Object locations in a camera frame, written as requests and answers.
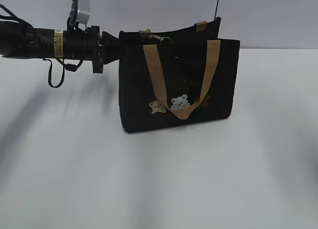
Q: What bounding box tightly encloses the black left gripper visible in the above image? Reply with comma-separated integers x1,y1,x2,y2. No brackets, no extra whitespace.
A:
90,26,120,74

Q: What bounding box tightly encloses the black canvas tote bag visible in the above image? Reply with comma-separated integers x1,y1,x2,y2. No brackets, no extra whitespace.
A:
119,17,240,133

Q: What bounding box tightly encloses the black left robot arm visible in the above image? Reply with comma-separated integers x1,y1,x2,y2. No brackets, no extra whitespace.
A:
0,21,124,74

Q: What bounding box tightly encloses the silver zipper pull ring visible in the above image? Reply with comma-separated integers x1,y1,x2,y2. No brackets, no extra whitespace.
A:
148,34,173,45

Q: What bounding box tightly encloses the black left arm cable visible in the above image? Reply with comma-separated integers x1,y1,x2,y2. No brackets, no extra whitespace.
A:
0,3,84,88

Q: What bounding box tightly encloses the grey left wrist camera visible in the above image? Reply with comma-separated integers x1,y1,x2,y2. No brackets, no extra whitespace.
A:
67,0,90,31

